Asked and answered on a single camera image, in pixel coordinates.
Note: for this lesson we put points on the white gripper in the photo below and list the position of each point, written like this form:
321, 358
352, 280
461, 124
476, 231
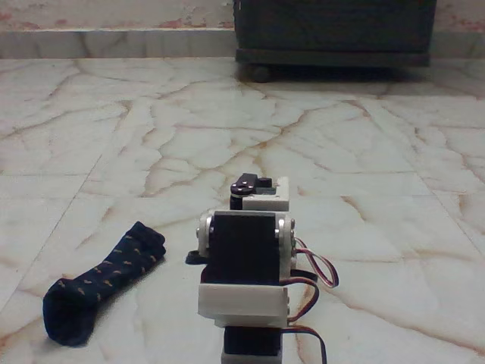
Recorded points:
265, 197

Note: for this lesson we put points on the navy patterned sock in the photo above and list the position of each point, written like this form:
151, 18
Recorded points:
94, 280

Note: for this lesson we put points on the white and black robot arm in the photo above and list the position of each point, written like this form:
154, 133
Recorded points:
244, 250

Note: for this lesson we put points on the dark wooden cabinet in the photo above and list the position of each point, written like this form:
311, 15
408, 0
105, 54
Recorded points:
333, 30

